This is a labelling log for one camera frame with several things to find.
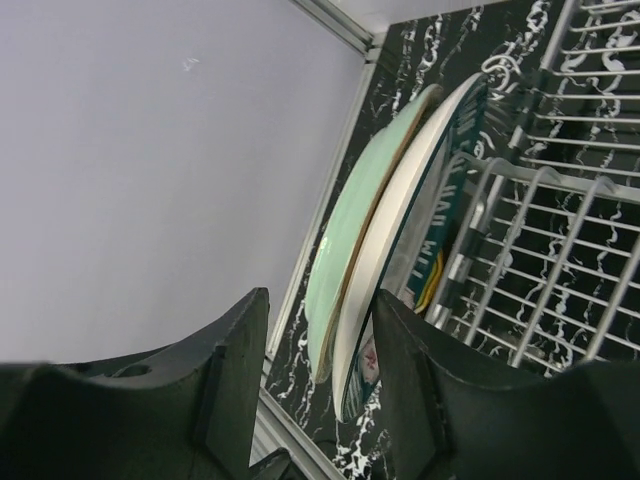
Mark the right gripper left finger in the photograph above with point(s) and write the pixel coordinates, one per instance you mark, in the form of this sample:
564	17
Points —
185	412

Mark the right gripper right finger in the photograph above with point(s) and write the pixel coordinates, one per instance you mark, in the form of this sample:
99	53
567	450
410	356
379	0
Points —
455	413

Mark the white plate teal rim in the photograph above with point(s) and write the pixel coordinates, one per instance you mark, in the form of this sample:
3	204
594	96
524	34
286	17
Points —
405	234

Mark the light green flower plate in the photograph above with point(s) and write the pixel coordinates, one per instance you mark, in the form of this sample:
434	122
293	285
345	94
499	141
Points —
348	222

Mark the yellow scalloped plate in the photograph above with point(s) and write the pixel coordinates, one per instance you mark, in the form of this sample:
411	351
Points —
431	284

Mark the metal wire dish rack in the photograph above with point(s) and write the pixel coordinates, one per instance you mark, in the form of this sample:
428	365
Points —
544	273

